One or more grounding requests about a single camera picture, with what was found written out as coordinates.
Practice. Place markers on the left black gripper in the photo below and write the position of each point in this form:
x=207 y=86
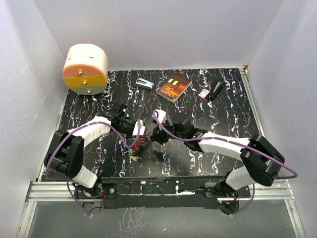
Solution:
x=133 y=123

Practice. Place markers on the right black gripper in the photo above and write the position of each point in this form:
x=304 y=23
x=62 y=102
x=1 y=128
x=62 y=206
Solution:
x=159 y=135

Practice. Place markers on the red keyring opener tool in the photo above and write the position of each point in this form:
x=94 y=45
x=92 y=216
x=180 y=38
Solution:
x=139 y=145

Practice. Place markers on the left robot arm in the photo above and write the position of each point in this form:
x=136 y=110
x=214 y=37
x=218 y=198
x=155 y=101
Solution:
x=64 y=158

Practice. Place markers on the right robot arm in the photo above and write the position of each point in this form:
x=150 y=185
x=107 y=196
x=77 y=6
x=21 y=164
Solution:
x=261 y=161

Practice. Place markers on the yellow tagged key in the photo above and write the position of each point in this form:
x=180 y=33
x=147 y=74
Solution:
x=134 y=158

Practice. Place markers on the teal and white stapler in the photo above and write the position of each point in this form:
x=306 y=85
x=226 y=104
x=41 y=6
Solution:
x=140 y=82

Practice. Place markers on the orange paperback book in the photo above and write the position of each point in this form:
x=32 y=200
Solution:
x=174 y=87

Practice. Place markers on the small red white card box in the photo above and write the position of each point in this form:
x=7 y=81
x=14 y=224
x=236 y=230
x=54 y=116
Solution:
x=203 y=94

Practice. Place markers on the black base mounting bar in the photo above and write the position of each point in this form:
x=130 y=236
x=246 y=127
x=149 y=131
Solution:
x=157 y=192

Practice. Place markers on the round pastel drawer cabinet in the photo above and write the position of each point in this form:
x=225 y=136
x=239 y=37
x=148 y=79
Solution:
x=85 y=69

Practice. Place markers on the black rectangular case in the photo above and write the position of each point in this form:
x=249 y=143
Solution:
x=215 y=89

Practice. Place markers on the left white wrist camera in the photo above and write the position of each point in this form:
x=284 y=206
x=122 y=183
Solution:
x=139 y=129

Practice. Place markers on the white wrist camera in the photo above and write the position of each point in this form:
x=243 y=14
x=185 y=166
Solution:
x=139 y=129
x=160 y=115

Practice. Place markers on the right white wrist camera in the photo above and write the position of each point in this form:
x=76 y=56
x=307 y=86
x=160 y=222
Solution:
x=160 y=115

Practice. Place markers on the aluminium frame rail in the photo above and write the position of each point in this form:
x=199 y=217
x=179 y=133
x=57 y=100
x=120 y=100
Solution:
x=158 y=208

